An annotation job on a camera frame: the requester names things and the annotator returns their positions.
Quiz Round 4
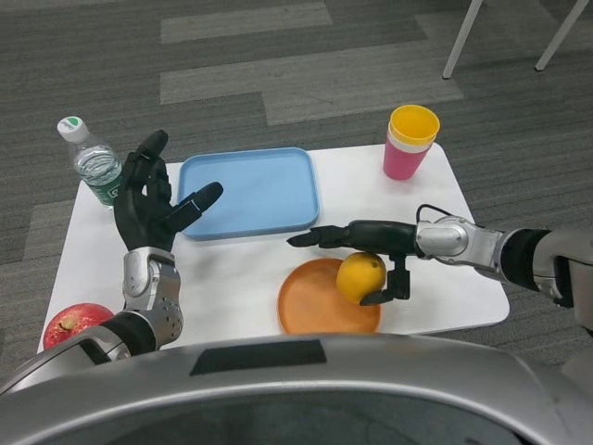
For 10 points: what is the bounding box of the pink plastic cup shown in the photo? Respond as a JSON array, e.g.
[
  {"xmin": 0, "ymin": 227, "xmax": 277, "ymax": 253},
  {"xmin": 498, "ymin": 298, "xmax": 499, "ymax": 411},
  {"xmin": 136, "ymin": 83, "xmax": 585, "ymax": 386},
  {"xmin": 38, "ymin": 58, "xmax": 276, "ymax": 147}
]
[{"xmin": 382, "ymin": 132, "xmax": 432, "ymax": 181}]

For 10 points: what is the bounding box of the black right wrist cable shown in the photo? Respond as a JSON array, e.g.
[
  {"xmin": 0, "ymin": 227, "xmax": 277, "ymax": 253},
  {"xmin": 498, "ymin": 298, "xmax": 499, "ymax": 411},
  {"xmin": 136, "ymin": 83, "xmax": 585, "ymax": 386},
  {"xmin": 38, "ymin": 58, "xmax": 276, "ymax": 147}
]
[{"xmin": 415, "ymin": 204, "xmax": 464, "ymax": 228}]

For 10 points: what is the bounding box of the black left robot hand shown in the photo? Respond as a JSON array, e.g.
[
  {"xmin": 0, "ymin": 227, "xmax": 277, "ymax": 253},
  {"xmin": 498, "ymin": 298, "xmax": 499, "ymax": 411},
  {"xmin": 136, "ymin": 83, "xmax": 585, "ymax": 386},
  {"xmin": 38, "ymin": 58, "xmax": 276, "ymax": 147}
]
[{"xmin": 112, "ymin": 130, "xmax": 225, "ymax": 254}]

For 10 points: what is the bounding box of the white plastic cup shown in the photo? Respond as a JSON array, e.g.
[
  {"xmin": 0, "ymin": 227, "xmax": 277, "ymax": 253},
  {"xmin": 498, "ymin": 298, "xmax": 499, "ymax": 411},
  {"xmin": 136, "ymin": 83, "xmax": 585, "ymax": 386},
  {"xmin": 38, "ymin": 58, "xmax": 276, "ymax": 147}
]
[{"xmin": 387, "ymin": 129, "xmax": 435, "ymax": 152}]

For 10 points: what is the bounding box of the blue rectangular tray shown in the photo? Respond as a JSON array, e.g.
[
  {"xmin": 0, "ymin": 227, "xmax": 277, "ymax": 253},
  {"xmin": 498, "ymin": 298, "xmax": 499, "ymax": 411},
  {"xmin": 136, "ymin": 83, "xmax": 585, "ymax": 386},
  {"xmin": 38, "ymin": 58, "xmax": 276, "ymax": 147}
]
[{"xmin": 178, "ymin": 146, "xmax": 321, "ymax": 242}]

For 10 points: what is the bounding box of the yellow lemon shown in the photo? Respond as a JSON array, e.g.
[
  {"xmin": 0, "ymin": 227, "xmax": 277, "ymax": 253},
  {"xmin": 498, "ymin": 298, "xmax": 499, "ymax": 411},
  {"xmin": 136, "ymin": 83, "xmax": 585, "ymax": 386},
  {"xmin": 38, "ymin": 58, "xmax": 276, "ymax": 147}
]
[{"xmin": 335, "ymin": 252, "xmax": 387, "ymax": 306}]

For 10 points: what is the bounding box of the silver robot chest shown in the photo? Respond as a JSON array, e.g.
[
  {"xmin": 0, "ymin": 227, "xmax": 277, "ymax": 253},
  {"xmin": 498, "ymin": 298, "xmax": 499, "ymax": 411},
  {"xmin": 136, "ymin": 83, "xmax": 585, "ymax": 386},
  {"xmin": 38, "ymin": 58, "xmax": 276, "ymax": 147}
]
[{"xmin": 0, "ymin": 334, "xmax": 593, "ymax": 445}]

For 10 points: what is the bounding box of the clear plastic water bottle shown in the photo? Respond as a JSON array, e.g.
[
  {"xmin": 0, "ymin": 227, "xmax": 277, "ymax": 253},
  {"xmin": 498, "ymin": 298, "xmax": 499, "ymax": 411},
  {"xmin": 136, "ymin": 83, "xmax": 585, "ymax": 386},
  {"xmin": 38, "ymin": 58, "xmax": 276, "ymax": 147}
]
[{"xmin": 57, "ymin": 115, "xmax": 124, "ymax": 210}]

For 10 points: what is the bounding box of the orange round plate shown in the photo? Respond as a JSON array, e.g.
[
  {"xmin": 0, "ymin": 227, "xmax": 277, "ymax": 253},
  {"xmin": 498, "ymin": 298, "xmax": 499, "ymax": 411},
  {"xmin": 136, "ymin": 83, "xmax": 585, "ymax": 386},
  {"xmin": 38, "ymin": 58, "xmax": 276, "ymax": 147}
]
[{"xmin": 277, "ymin": 258, "xmax": 384, "ymax": 336}]

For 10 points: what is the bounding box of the white metal table frame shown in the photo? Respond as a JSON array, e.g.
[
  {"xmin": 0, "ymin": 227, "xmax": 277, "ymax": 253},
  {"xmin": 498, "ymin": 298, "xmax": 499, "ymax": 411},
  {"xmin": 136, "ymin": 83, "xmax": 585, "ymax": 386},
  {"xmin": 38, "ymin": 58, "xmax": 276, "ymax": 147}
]
[{"xmin": 442, "ymin": 0, "xmax": 593, "ymax": 80}]

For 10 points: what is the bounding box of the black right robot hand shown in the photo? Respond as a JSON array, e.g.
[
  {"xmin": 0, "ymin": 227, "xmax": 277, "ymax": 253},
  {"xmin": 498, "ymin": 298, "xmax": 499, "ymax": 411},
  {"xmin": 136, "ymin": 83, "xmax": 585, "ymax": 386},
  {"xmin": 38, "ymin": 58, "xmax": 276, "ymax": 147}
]
[{"xmin": 286, "ymin": 219, "xmax": 418, "ymax": 307}]

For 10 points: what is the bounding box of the red apple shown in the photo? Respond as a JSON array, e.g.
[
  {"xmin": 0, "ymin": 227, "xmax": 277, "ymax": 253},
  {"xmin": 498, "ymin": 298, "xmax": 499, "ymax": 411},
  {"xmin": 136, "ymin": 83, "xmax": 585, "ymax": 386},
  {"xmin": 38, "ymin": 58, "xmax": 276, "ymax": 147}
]
[{"xmin": 43, "ymin": 302, "xmax": 116, "ymax": 351}]

